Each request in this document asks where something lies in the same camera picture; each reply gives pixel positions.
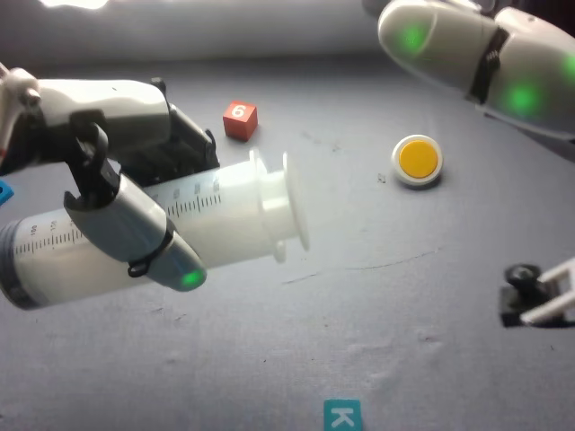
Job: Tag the large clear plastic syringe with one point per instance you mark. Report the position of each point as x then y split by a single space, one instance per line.
233 211

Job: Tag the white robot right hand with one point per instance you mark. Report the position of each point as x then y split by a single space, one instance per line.
449 45

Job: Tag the yellow button with white rim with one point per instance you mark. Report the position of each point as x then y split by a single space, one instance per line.
418 159

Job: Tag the red cube with white numeral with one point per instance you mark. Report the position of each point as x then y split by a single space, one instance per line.
239 121

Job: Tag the small blue block with holes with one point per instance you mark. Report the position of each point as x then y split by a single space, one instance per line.
5 193

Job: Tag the teal letter K tile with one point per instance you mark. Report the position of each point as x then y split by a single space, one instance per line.
342 415

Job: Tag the grey table cloth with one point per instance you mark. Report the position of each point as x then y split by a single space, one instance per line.
269 336

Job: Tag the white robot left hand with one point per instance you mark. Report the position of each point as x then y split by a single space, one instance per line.
112 103

